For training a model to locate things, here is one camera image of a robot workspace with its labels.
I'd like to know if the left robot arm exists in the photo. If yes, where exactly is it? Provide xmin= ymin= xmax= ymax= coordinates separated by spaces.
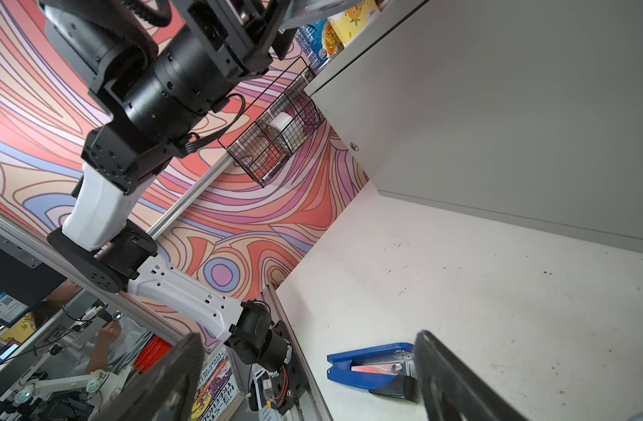
xmin=39 ymin=1 xmax=294 ymax=374

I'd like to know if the person forearm in background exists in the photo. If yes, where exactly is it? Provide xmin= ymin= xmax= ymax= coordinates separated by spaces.
xmin=85 ymin=338 xmax=112 ymax=374

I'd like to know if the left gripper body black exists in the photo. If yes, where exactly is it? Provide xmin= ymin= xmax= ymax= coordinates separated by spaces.
xmin=172 ymin=0 xmax=296 ymax=79

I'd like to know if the white tape roll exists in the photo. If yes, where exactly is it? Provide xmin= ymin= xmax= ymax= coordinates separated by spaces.
xmin=267 ymin=112 xmax=305 ymax=155

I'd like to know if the aluminium front rail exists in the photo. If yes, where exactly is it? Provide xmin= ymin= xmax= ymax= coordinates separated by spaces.
xmin=261 ymin=284 xmax=333 ymax=421

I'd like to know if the blue black stapler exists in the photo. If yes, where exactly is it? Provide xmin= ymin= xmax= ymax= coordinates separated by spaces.
xmin=327 ymin=342 xmax=420 ymax=403

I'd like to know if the white lid can back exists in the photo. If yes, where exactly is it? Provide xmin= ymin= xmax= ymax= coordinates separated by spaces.
xmin=328 ymin=0 xmax=380 ymax=47

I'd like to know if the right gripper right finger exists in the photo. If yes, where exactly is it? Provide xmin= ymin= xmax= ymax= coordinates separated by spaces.
xmin=414 ymin=331 xmax=525 ymax=420

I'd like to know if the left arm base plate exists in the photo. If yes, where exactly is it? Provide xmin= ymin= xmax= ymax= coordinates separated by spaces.
xmin=247 ymin=351 xmax=309 ymax=416

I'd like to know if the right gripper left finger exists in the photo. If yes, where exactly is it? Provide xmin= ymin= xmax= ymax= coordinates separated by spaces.
xmin=93 ymin=333 xmax=205 ymax=421

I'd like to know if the grey metal cabinet box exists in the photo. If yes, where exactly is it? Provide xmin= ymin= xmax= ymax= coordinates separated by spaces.
xmin=309 ymin=1 xmax=643 ymax=253

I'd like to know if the black wire basket left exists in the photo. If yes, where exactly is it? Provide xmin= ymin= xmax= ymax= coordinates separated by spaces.
xmin=223 ymin=57 xmax=325 ymax=188

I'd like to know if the red plastic bin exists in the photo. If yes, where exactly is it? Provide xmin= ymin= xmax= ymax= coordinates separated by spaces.
xmin=133 ymin=335 xmax=172 ymax=373

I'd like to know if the person hand in background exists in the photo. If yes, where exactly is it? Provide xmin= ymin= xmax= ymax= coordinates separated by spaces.
xmin=97 ymin=320 xmax=121 ymax=347

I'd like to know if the light blue labelled can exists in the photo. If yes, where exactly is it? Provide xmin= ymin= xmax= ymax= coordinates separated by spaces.
xmin=295 ymin=19 xmax=344 ymax=71

